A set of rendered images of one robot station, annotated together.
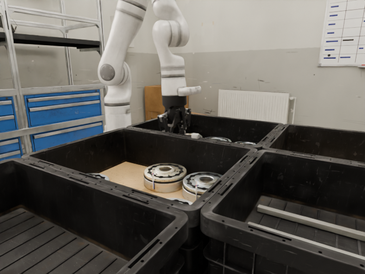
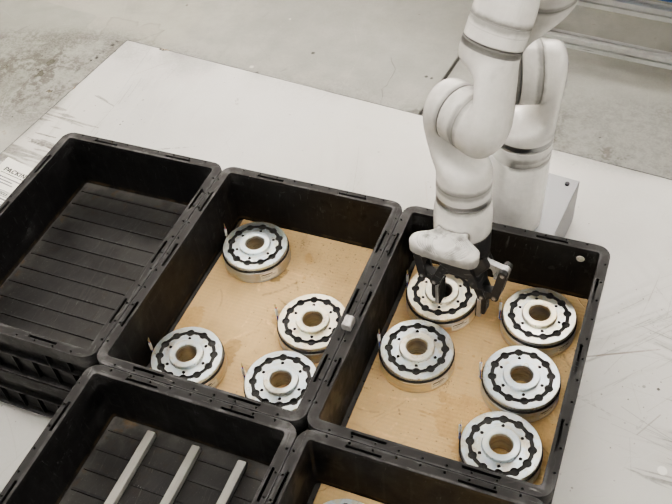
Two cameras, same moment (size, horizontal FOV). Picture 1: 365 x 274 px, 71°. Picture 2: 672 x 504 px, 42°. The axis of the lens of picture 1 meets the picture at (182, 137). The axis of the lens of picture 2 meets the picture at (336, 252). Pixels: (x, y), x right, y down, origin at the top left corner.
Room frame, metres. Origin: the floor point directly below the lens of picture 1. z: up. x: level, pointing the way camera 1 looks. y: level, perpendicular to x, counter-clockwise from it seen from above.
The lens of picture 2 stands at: (0.54, -0.74, 1.84)
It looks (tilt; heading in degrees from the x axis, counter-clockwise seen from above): 47 degrees down; 85
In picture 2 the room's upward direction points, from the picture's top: 6 degrees counter-clockwise
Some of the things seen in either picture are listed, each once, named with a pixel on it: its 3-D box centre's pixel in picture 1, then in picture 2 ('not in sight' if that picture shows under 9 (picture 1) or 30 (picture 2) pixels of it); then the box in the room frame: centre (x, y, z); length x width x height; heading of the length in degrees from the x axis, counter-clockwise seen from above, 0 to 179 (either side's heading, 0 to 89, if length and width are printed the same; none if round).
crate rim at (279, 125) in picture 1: (206, 128); (467, 335); (0.76, -0.07, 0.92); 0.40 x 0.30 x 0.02; 59
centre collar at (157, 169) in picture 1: (165, 169); (312, 319); (0.57, 0.04, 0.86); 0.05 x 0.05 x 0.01
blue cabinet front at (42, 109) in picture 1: (70, 122); not in sight; (2.36, 1.06, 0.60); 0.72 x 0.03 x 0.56; 143
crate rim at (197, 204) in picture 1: (144, 157); (259, 282); (0.50, 0.08, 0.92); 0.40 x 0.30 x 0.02; 59
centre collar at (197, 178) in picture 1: (206, 180); (280, 379); (0.51, -0.05, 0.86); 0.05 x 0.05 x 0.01
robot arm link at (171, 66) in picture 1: (168, 49); (460, 142); (0.77, 0.04, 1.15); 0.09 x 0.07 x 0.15; 116
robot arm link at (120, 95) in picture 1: (115, 83); (529, 94); (0.93, 0.24, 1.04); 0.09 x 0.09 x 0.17; 78
